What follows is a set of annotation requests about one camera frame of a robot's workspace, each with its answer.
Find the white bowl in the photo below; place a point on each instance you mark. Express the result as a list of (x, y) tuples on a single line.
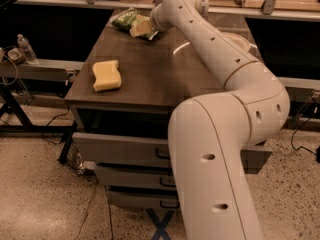
[(239, 40)]

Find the green jalapeno chip bag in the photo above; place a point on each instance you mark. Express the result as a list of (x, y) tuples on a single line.
[(126, 19)]

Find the bottom grey drawer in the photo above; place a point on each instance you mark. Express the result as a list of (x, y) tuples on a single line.
[(143, 198)]

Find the grey drawer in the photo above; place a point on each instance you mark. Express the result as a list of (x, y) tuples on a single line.
[(135, 177), (143, 198), (152, 154)]

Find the grey side bench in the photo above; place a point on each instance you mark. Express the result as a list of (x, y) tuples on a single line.
[(45, 70)]

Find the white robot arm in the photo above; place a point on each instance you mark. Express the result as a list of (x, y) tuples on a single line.
[(207, 133)]

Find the middle grey drawer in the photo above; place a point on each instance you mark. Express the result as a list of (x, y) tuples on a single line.
[(135, 177)]

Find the top grey drawer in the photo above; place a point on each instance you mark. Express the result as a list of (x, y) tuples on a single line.
[(152, 154)]

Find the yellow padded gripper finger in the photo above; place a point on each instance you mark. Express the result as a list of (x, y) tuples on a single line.
[(143, 28)]

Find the clear plastic water bottle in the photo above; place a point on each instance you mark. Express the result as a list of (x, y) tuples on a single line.
[(27, 50)]

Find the grey drawer cabinet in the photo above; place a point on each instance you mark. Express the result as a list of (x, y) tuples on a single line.
[(156, 77)]

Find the roll of tape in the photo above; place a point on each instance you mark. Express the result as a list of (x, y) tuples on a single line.
[(16, 55)]

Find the yellow sponge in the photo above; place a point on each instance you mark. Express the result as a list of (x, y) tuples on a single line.
[(107, 75)]

